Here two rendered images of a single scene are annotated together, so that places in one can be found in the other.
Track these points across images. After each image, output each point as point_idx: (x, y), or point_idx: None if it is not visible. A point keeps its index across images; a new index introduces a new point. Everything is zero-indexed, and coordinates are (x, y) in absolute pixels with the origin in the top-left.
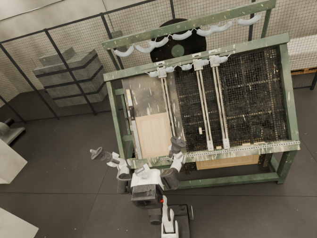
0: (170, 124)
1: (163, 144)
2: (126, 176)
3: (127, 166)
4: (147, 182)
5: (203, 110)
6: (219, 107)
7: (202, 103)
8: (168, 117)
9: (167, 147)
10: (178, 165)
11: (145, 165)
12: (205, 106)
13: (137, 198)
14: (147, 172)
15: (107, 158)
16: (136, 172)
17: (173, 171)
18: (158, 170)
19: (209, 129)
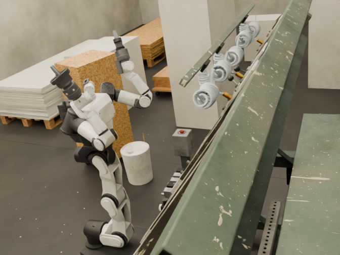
0: (204, 142)
1: None
2: (107, 89)
3: (135, 98)
4: None
5: (187, 173)
6: (172, 200)
7: (197, 160)
8: (212, 130)
9: None
10: (87, 130)
11: (88, 85)
12: (189, 171)
13: None
14: (94, 100)
15: (115, 54)
16: (85, 80)
17: (71, 114)
18: (88, 108)
19: (162, 210)
